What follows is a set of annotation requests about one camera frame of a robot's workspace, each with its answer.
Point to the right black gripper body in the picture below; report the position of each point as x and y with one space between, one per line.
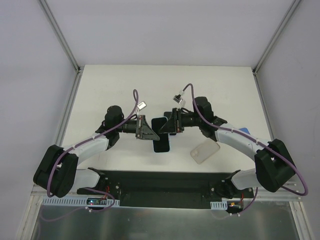
178 120

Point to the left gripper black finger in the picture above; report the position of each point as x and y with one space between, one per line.
149 136
146 128

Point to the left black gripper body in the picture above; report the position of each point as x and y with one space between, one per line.
140 126

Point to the light blue phone case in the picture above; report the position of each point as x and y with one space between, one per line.
170 145

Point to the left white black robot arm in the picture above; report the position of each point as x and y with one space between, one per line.
57 170

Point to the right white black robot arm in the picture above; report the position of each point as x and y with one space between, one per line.
273 163

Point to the clear translucent phone case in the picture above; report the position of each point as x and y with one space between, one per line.
204 151

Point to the dark blue phone case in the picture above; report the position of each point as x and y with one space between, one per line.
244 130

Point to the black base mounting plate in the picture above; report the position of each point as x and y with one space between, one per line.
149 189

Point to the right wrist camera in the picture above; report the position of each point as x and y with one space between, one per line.
179 98

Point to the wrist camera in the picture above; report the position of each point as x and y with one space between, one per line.
141 105
179 98

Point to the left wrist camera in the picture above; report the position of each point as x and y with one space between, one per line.
141 105

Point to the right white slotted cable duct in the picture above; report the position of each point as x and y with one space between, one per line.
219 205

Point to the white slotted cable duct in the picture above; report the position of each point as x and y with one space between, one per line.
80 202
219 205

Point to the left white slotted cable duct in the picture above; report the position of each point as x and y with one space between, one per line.
80 202

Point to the left aluminium frame post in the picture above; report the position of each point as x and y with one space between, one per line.
59 34

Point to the aluminium frame post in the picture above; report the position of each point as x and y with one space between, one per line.
292 9
59 34

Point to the right aluminium frame post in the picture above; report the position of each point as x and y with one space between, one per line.
292 9

